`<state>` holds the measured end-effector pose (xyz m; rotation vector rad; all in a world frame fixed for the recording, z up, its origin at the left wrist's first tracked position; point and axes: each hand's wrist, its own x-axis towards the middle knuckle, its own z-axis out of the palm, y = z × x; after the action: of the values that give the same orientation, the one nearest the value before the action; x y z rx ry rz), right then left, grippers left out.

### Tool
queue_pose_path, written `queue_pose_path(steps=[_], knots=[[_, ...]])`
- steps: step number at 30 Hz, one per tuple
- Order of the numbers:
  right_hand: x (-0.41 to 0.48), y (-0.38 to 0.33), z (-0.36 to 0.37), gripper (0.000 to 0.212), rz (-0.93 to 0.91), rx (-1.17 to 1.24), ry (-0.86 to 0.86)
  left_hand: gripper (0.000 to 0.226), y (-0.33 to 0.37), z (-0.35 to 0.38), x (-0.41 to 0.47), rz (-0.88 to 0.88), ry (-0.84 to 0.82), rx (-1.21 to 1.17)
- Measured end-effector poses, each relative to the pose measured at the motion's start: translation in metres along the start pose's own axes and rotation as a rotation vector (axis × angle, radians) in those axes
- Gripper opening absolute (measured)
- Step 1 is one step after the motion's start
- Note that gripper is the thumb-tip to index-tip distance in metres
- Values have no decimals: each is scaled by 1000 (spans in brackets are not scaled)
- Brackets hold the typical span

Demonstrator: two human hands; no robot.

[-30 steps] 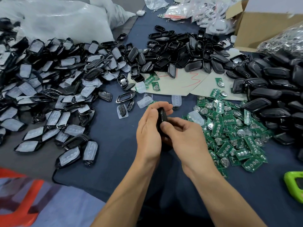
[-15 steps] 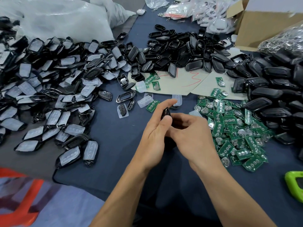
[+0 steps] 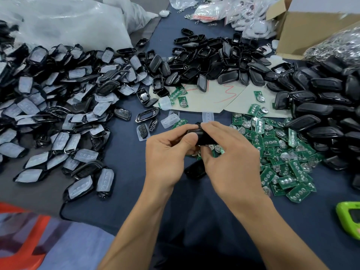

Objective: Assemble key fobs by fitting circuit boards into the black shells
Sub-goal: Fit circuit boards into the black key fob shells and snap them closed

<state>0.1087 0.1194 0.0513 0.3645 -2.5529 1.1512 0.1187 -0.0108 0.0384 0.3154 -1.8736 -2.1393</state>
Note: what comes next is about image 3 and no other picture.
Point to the lone glossy black shell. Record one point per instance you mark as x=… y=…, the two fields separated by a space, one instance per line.
x=196 y=168

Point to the person's left hand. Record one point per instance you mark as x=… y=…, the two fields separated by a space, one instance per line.
x=166 y=157

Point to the person's right hand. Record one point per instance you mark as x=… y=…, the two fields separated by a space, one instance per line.
x=233 y=168

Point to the pile of shells with pads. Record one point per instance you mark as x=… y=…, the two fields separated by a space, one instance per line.
x=56 y=106

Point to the pile of assembled black fobs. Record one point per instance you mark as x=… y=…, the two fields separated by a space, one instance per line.
x=329 y=106

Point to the clear bag of metal parts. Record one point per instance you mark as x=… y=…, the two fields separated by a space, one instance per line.
x=337 y=47

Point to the pile of green circuit boards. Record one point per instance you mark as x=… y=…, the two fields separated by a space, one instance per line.
x=287 y=157

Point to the red blue striped bag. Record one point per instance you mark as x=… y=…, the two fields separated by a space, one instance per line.
x=39 y=239

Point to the small black button strip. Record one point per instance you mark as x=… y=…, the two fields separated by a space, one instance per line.
x=153 y=125

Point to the clear plastic film piece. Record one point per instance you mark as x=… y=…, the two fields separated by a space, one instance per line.
x=170 y=120

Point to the large white plastic bag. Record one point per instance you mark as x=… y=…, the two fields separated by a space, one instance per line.
x=64 y=22

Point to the small clear film piece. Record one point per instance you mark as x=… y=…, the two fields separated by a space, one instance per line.
x=208 y=117

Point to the pile of black shell halves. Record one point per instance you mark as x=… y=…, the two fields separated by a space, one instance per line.
x=216 y=61

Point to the clear bag with red label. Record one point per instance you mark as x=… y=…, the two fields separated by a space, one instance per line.
x=209 y=12

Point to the heap of clear parts bags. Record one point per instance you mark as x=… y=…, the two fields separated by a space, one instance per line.
x=250 y=16

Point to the yellow-green object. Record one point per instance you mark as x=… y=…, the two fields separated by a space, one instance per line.
x=349 y=219

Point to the person's left forearm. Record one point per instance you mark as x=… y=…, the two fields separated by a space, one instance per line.
x=138 y=236

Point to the small crumpled clear plastic bag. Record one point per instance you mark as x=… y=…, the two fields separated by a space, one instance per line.
x=183 y=1

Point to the large open cardboard box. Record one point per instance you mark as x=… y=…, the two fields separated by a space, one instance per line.
x=315 y=31

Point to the person's right forearm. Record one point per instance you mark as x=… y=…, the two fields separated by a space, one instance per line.
x=278 y=239

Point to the small white object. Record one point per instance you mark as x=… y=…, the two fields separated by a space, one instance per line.
x=164 y=13

